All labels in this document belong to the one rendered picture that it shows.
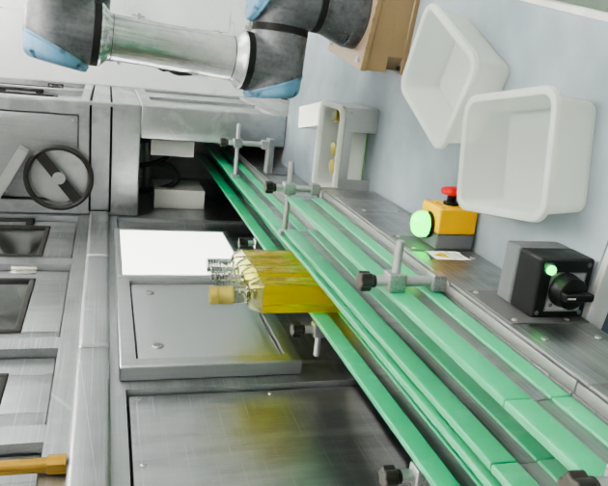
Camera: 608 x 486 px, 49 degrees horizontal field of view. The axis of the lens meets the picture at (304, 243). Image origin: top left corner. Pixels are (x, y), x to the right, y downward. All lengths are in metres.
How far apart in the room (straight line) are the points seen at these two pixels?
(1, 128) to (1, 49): 2.76
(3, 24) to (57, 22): 3.75
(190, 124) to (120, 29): 1.00
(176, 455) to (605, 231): 0.69
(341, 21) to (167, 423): 0.84
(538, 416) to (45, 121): 1.89
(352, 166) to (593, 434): 1.01
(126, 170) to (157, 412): 1.25
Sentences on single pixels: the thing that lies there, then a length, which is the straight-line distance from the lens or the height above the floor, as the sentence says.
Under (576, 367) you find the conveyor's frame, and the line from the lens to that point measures 0.78.
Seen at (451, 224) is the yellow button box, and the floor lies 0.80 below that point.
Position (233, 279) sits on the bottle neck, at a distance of 1.29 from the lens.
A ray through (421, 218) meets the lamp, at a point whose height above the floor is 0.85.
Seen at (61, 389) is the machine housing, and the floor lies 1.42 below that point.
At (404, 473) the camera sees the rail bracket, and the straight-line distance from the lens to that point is 0.90.
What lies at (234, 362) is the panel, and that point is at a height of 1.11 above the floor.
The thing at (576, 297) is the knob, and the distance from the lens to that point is 0.87.
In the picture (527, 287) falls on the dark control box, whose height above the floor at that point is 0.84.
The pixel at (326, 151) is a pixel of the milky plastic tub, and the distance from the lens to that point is 1.71.
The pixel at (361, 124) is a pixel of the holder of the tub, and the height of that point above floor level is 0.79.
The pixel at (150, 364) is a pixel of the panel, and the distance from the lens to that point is 1.25.
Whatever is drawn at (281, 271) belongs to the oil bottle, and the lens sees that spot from 1.30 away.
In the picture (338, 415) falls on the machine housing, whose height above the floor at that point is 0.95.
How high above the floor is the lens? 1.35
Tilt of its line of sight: 17 degrees down
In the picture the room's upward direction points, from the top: 89 degrees counter-clockwise
